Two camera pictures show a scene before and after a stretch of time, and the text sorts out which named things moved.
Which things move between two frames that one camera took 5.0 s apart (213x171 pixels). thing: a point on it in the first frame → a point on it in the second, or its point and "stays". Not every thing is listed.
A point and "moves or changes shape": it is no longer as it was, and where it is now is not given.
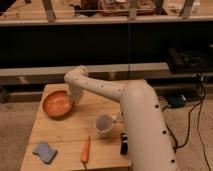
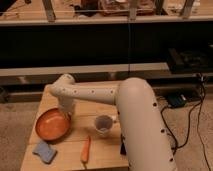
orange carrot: [85, 151] stays
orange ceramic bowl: [57, 104] moves or changes shape
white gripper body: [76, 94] → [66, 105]
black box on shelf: [183, 60] stays
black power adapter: [176, 100] stays
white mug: [103, 124] stays
